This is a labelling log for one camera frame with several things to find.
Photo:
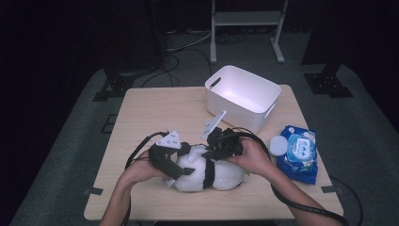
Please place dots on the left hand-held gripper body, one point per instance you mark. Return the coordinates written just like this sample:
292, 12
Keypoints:
161, 157

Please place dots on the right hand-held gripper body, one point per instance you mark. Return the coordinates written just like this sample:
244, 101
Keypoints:
227, 142

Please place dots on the panda plush toy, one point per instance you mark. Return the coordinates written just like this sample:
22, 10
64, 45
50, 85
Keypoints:
191, 175

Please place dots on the white plastic bin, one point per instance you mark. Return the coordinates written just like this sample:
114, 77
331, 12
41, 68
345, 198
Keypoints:
247, 86

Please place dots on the blue wet wipes pack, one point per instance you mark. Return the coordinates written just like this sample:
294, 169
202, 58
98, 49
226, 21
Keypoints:
298, 166

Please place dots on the person's left hand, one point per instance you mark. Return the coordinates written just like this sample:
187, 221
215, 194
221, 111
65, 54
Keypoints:
141, 169

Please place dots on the person's right hand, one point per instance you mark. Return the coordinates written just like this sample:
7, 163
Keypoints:
255, 160

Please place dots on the white round pad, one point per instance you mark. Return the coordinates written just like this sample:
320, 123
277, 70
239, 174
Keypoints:
278, 145

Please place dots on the black stand base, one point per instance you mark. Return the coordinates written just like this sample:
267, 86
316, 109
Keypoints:
114, 86
327, 83

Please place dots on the grey tape strip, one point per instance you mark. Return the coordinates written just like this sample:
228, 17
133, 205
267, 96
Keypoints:
329, 189

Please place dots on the white metal stand frame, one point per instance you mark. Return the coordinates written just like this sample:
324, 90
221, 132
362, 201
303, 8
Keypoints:
244, 18

